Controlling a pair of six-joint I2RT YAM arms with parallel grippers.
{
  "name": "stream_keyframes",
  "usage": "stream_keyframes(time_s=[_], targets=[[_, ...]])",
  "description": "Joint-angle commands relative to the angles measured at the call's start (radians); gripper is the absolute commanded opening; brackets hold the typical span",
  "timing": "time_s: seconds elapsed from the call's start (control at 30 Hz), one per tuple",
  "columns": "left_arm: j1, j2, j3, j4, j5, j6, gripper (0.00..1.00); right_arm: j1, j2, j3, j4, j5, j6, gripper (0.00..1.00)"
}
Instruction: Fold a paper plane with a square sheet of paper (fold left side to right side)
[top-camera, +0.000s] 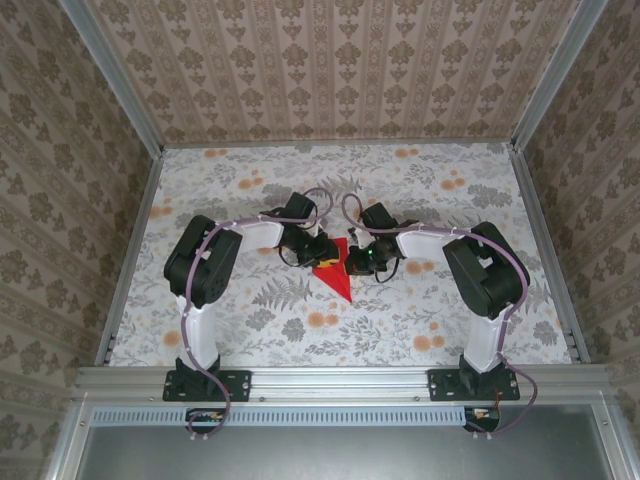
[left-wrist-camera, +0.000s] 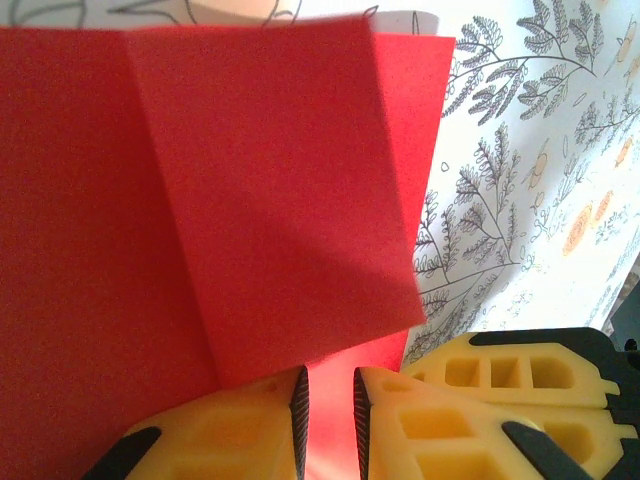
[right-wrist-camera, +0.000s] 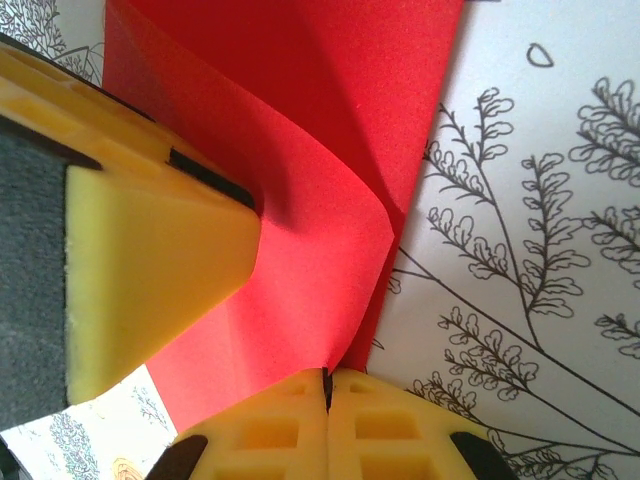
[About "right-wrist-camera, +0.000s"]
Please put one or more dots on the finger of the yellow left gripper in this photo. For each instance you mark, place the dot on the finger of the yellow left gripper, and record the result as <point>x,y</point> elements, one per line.
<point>75,115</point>
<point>150,260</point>

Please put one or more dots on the red paper sheet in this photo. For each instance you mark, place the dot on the red paper sheet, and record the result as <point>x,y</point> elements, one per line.
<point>325,125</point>

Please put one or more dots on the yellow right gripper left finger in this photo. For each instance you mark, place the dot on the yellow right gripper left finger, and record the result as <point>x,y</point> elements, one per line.
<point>260,440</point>

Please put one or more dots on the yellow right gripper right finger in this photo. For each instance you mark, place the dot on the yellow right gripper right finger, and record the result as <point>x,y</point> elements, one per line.
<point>390,440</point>

